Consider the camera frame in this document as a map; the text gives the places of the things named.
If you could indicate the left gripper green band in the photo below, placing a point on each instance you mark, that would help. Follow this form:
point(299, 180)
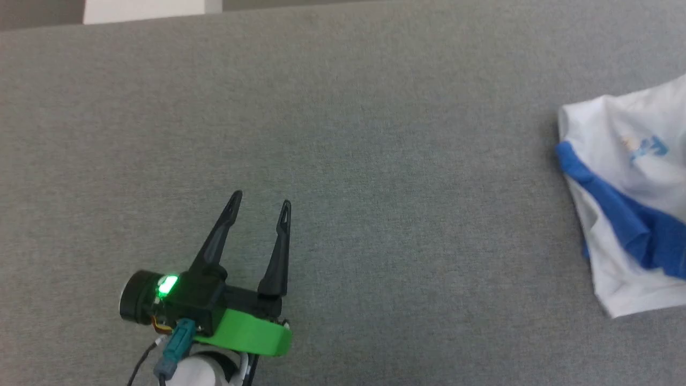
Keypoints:
point(246, 332)

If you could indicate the white and blue shirt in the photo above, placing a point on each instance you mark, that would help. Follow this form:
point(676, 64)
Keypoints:
point(616, 134)

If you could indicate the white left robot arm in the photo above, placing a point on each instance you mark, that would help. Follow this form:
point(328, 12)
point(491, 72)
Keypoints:
point(201, 372)

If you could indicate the grey fabric sofa cushion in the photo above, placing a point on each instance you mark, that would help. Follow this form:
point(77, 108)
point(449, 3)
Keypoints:
point(375, 161)

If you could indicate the white rectangular box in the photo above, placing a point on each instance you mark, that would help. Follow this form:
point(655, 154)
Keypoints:
point(144, 10)

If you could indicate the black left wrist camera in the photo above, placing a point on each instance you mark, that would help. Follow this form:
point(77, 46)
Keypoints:
point(136, 300)

